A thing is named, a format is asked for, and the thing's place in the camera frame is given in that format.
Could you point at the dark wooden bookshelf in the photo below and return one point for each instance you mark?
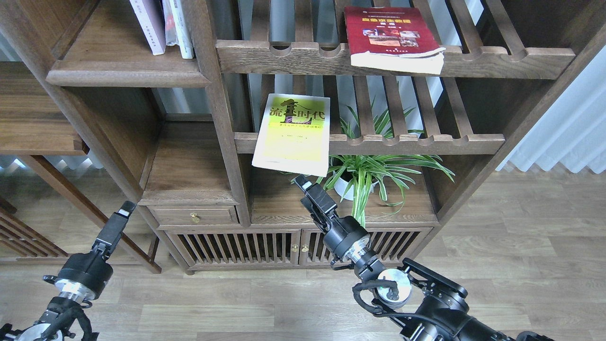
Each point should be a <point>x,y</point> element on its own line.
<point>178,135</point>

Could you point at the green spider plant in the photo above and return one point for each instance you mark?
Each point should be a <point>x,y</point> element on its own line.
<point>389,172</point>

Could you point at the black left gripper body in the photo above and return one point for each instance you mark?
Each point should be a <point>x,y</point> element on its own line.
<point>84,276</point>

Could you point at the white lavender book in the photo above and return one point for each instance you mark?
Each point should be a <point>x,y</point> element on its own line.
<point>150,15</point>

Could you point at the white plant pot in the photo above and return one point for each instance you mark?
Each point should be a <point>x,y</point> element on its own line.
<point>341,186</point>

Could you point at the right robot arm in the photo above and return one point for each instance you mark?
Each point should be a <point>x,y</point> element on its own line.
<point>426,305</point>

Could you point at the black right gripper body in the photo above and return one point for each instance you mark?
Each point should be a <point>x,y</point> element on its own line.
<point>344,237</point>

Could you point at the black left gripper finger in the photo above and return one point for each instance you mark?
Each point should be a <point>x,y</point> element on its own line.
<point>111,233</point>

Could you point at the upright white book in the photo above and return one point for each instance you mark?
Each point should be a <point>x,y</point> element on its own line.
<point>176,31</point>

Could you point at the brass drawer knob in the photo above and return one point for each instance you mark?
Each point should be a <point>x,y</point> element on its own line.
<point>195,218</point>

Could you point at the wooden side furniture left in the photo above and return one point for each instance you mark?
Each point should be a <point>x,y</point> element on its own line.
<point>33,127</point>

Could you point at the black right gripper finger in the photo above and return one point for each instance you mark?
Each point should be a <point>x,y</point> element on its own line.
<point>307,186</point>
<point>320,207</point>

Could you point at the red paperback book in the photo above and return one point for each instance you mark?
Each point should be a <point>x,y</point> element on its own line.
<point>392,39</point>

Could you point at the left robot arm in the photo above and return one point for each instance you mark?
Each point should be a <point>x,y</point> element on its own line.
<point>55,322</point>

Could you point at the yellow green book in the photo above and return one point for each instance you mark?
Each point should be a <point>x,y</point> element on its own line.
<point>294,135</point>

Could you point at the white pleated curtain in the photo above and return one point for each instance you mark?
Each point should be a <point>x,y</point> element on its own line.
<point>572,133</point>

